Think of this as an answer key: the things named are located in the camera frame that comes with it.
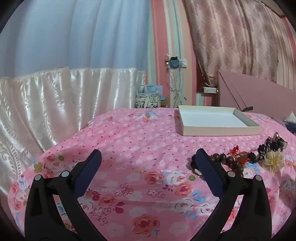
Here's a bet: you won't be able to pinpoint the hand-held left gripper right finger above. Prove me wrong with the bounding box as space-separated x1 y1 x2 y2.
192 148 272 241

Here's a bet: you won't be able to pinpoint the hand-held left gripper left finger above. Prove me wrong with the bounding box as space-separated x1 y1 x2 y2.
24 149 109 241

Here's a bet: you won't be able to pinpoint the brown wooden bead bracelet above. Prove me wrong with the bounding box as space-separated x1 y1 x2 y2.
208 153 245 178

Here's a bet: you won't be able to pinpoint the white shallow tray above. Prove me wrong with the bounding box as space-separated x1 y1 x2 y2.
178 105 262 137

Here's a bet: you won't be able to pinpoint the cream flower hair clip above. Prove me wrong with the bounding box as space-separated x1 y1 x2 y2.
262 150 285 174

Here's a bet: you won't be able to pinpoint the pink floral blanket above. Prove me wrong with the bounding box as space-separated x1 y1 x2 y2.
7 107 296 239

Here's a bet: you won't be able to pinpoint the cream satin bed skirt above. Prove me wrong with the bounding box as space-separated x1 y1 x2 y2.
0 67 147 209

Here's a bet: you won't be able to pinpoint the pink headboard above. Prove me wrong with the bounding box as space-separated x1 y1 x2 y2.
218 70 296 120

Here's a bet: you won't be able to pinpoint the dark blue cloth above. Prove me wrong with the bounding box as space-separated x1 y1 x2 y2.
283 111 296 134

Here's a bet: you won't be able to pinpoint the light blue boxes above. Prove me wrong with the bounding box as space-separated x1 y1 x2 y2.
139 85 163 95

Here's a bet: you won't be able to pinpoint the light blue curtain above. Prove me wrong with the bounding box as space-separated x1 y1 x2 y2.
0 0 151 78

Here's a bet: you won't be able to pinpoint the pink patterned curtain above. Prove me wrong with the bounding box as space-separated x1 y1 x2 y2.
182 0 289 87

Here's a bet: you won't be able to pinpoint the jade pendant on black cord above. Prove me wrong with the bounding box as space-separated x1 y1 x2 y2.
191 156 203 177

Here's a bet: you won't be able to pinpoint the beige strap bracelet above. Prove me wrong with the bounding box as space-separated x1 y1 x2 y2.
272 132 288 149

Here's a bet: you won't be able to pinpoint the hanging cables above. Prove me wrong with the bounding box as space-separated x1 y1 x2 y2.
166 67 186 103

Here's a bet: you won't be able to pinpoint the white wall socket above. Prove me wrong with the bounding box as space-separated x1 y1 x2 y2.
165 54 188 69

